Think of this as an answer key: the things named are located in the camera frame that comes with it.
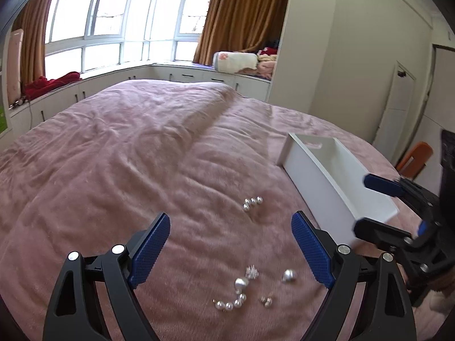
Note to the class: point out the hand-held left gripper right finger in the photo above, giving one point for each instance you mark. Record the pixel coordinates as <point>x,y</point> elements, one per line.
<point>314,252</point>

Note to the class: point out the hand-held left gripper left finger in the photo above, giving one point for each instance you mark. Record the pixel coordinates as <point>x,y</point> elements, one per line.
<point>149,252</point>

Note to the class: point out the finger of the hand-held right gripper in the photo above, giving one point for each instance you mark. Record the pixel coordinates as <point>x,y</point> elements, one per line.
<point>380,232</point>
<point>382,184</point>

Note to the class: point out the silver ball earring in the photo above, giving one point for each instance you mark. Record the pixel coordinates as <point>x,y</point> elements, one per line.
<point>289,276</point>
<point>241,283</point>

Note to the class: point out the white storage box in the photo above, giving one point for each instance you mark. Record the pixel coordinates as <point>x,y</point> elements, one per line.
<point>328,181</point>

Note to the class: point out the sparkly silver brooch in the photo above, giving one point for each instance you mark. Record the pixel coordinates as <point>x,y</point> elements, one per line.
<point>251,272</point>

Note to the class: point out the small crystal earrings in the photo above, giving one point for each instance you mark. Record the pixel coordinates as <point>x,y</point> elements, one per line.
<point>266,301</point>

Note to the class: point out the small pearl cluster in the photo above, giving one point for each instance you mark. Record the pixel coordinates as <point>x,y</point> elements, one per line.
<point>252,202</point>

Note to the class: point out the pearl bead strand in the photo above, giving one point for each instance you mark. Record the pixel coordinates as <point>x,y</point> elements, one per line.
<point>227,303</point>

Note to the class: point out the person's right forearm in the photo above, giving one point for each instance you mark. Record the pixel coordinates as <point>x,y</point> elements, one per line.
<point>442,296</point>

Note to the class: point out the orange chair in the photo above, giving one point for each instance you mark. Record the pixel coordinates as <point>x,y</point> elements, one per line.
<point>414,158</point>

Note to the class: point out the white leaning panel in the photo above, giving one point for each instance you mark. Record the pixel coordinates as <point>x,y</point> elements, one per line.
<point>394,110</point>

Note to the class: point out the pink plush toy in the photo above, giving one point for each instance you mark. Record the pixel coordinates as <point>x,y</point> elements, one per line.
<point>266,65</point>

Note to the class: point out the red plush toy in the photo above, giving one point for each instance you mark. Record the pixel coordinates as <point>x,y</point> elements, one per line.
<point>273,50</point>

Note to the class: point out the white window seat cabinets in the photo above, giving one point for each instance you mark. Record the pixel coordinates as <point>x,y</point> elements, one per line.
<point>199,76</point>

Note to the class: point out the white rolled blanket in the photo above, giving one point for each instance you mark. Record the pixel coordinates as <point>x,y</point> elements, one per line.
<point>234,62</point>

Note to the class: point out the red cloth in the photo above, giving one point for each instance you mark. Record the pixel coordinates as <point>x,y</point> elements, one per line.
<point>53,82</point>

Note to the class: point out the green box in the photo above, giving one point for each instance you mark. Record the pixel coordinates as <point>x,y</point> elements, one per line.
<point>3,119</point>

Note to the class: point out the brown curtain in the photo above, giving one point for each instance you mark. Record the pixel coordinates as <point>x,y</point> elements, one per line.
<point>241,14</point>
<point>32,46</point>

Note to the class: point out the pink standing board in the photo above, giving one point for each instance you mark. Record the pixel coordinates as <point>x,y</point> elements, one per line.
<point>16,67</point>

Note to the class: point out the bay window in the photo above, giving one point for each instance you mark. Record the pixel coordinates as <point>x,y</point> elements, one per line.
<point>117,17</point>

